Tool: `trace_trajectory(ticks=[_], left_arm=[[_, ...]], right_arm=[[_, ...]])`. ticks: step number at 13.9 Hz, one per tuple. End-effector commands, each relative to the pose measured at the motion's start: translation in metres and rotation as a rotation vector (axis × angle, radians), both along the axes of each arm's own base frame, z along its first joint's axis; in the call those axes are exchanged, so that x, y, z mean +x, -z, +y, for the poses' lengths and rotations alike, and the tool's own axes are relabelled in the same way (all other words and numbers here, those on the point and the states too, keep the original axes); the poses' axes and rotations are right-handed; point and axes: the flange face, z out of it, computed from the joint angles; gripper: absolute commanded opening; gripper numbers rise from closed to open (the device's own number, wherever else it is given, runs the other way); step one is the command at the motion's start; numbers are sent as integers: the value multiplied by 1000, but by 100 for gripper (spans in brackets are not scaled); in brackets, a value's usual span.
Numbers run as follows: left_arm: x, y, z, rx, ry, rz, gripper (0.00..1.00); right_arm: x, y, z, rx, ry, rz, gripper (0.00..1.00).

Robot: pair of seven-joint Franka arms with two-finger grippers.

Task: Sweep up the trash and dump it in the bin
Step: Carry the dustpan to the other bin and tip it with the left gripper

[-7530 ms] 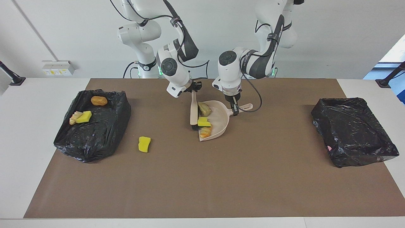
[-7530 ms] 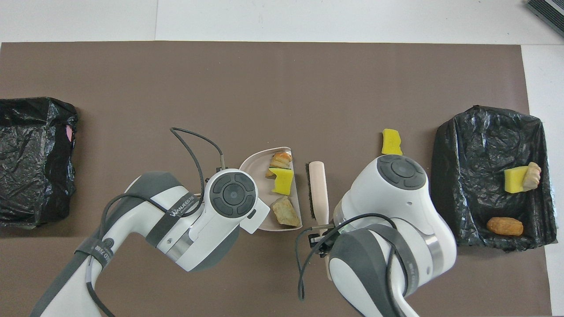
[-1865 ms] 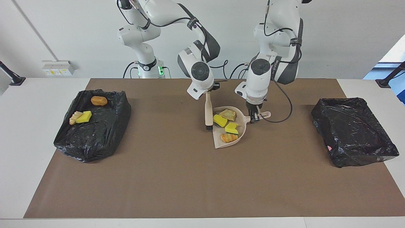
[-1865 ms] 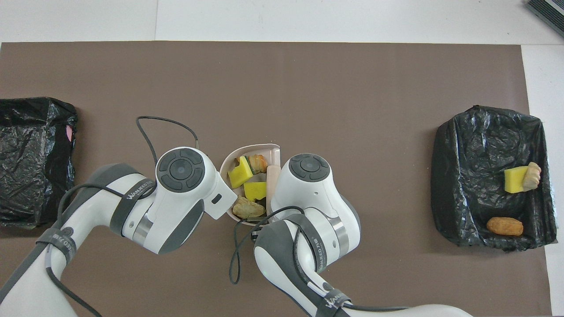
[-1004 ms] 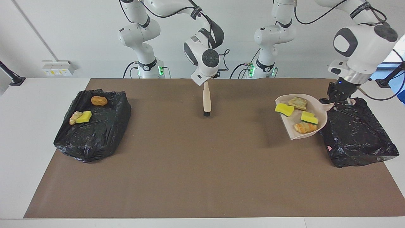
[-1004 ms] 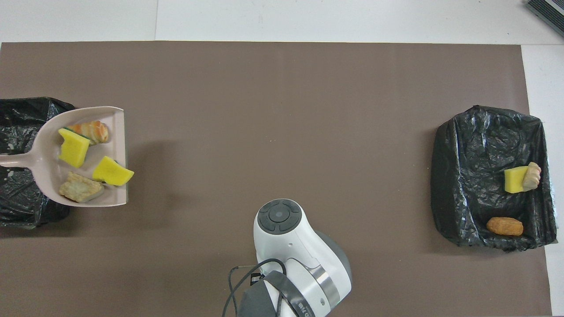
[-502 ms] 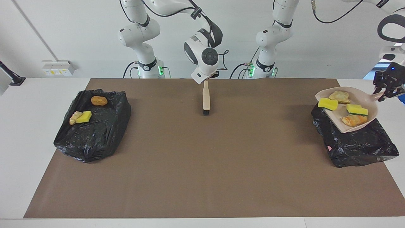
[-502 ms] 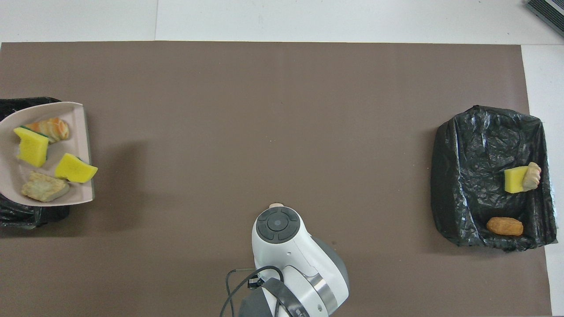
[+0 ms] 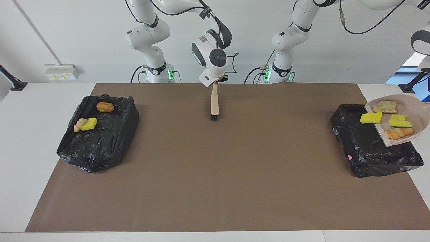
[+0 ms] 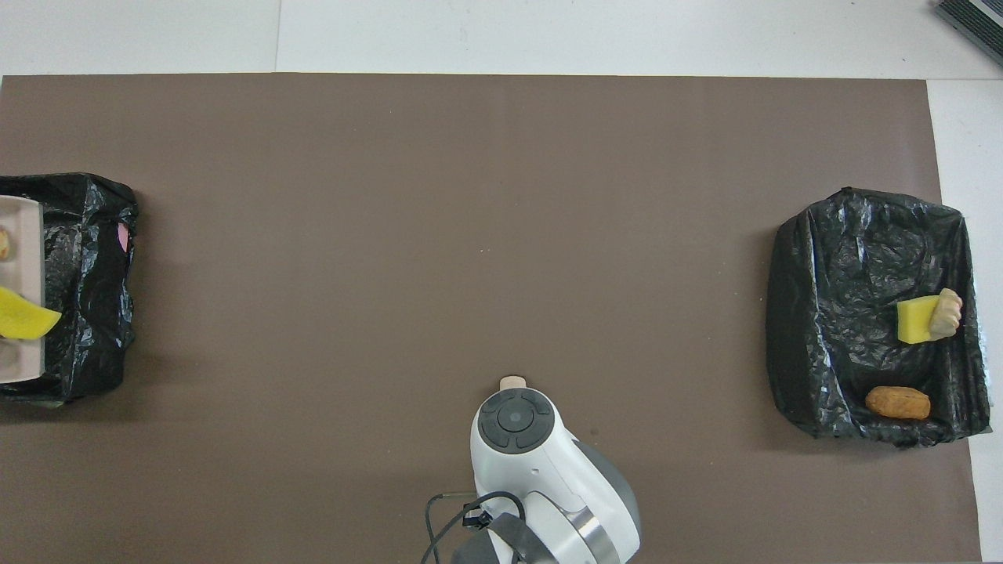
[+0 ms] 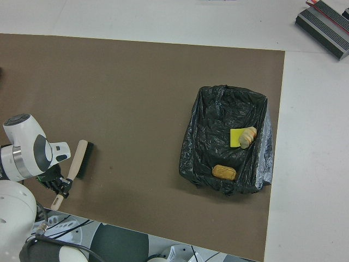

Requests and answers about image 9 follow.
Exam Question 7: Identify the beige hand brush black bristles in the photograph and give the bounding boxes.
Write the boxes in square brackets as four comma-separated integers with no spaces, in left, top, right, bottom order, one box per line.
[210,83,219,121]

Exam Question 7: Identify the brown bread-like lump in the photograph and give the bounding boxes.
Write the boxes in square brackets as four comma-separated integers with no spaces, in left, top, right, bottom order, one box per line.
[96,102,115,113]

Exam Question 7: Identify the small curved yellow sponge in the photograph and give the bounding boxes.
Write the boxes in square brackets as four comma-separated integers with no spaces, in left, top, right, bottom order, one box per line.
[81,117,98,131]

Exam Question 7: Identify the pale foam chunk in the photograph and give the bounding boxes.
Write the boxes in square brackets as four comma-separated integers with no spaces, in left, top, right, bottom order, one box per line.
[74,118,88,133]

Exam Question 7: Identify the yellow sponge block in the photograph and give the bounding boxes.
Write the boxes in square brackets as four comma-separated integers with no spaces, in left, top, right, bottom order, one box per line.
[360,111,383,125]

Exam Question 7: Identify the beige foam chunk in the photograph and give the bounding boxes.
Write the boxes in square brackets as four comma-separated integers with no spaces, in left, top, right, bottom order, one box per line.
[373,100,398,114]

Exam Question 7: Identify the yellow sponge green backing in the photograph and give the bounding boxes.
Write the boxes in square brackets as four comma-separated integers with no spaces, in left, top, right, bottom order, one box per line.
[389,114,412,128]

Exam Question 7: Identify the orange-beige foam chunk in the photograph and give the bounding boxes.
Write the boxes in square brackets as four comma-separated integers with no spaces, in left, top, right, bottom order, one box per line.
[385,128,414,140]

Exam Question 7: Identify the beige plastic dustpan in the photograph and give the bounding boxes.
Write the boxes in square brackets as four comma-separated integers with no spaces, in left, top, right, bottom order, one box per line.
[364,94,430,147]

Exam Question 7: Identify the black bag-lined bin pink spot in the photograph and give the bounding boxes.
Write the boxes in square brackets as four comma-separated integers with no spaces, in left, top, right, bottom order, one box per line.
[330,104,424,178]

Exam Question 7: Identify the brown table mat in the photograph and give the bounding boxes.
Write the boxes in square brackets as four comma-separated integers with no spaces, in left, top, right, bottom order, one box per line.
[25,83,430,232]

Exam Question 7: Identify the black clamp stand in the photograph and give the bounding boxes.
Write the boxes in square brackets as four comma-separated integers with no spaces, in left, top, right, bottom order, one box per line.
[399,72,429,94]
[0,65,28,91]

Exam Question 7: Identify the black left base cable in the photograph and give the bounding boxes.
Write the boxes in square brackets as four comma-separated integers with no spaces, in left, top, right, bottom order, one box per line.
[244,50,277,84]

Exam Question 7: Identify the black base cable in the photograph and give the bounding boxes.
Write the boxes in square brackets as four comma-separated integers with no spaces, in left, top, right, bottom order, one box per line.
[244,50,277,84]
[130,66,148,83]

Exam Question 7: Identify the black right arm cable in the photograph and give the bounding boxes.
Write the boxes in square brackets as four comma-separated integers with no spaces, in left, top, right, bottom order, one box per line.
[125,0,240,74]

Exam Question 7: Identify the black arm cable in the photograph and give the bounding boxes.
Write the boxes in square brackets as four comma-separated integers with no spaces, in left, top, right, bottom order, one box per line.
[125,0,240,74]
[339,0,409,35]

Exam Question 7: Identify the black right base cable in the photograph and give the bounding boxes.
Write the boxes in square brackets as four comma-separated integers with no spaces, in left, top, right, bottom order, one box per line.
[130,66,148,83]

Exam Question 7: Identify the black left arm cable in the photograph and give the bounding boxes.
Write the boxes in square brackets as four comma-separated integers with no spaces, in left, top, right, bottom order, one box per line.
[339,0,409,35]

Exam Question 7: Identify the white wall outlet box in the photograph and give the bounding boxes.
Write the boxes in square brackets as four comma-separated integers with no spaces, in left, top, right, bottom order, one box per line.
[44,64,80,81]

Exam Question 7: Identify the grey wall conduit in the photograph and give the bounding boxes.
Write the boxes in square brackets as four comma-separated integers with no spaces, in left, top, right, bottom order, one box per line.
[12,0,64,66]

